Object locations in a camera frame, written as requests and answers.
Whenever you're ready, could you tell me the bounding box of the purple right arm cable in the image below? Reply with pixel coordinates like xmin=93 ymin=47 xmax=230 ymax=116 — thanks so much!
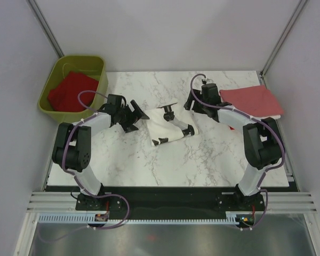
xmin=190 ymin=74 xmax=286 ymax=231

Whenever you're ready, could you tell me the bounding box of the pink folded t-shirt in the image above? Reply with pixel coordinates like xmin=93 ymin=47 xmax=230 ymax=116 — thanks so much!
xmin=220 ymin=85 xmax=284 ymax=117

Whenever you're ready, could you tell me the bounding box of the dark red t-shirt in bin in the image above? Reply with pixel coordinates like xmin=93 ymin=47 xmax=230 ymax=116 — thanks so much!
xmin=47 ymin=71 xmax=99 ymax=113

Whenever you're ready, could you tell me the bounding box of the olive green plastic bin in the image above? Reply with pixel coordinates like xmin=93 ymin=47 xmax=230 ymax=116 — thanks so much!
xmin=37 ymin=55 xmax=108 ymax=123

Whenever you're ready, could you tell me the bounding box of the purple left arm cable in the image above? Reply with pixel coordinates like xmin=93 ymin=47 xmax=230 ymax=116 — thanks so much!
xmin=61 ymin=91 xmax=131 ymax=243

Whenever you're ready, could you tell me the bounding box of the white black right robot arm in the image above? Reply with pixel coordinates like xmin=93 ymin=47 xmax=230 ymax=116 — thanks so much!
xmin=184 ymin=83 xmax=285 ymax=210

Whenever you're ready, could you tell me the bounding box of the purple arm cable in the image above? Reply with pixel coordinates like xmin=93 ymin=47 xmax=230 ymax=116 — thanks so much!
xmin=61 ymin=91 xmax=131 ymax=243
xmin=190 ymin=74 xmax=286 ymax=231

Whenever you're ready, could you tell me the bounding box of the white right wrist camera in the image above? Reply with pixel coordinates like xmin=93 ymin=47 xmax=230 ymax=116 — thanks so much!
xmin=202 ymin=77 xmax=214 ymax=84

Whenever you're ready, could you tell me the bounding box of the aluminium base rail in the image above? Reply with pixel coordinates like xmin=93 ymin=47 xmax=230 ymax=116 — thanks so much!
xmin=14 ymin=190 xmax=78 ymax=256

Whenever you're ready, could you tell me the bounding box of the right aluminium frame post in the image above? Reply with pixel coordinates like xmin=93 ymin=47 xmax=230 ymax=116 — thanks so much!
xmin=257 ymin=0 xmax=309 ymax=80

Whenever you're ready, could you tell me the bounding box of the left aluminium frame post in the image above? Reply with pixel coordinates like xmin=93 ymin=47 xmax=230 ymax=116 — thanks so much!
xmin=26 ymin=0 xmax=64 ymax=58

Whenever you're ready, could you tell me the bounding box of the white printed t-shirt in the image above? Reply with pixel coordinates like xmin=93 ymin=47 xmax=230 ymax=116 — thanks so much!
xmin=145 ymin=100 xmax=199 ymax=147

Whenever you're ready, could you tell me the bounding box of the aluminium frame post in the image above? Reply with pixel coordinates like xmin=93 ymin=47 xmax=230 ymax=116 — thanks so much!
xmin=26 ymin=0 xmax=64 ymax=58
xmin=257 ymin=0 xmax=309 ymax=80

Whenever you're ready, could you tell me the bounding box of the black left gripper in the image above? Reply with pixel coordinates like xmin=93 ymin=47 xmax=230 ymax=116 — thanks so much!
xmin=116 ymin=100 xmax=149 ymax=133

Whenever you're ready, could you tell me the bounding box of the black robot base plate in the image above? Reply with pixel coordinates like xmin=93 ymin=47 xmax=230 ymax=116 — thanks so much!
xmin=75 ymin=187 xmax=265 ymax=219

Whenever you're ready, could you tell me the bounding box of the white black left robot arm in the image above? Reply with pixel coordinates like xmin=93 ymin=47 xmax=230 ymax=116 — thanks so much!
xmin=52 ymin=94 xmax=149 ymax=210

